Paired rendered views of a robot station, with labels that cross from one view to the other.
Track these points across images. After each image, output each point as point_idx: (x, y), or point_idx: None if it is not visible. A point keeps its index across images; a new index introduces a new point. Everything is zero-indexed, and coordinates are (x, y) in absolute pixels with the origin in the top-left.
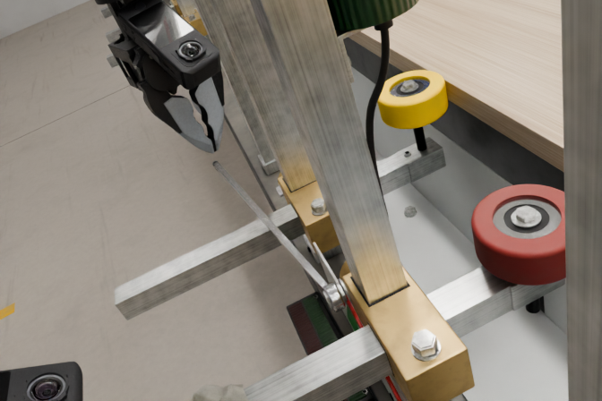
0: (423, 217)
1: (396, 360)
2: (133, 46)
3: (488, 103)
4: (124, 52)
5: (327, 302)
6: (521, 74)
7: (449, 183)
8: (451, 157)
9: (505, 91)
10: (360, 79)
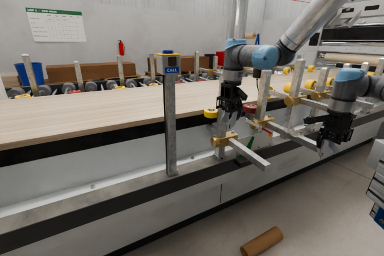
0: (195, 156)
1: (272, 118)
2: (237, 96)
3: None
4: (238, 98)
5: (260, 128)
6: (212, 104)
7: (200, 139)
8: (203, 130)
9: (217, 105)
10: (157, 136)
